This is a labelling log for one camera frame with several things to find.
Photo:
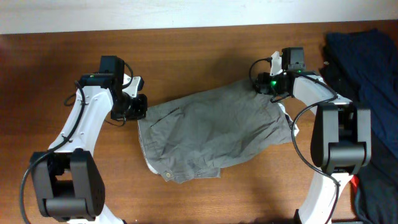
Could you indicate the black garment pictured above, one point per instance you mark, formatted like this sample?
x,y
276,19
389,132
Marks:
x,y
376,198

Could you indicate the grey shorts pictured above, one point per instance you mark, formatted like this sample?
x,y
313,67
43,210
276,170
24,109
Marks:
x,y
194,137

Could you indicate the red garment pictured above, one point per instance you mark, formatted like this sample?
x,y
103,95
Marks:
x,y
355,181

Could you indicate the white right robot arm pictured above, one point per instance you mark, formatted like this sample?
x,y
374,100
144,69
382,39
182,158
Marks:
x,y
341,138

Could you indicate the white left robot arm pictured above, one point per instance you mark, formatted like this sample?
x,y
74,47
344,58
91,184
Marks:
x,y
67,183

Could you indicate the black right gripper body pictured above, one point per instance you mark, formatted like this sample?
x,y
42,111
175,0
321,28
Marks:
x,y
270,84

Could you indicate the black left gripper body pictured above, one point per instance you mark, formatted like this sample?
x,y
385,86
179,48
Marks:
x,y
128,107

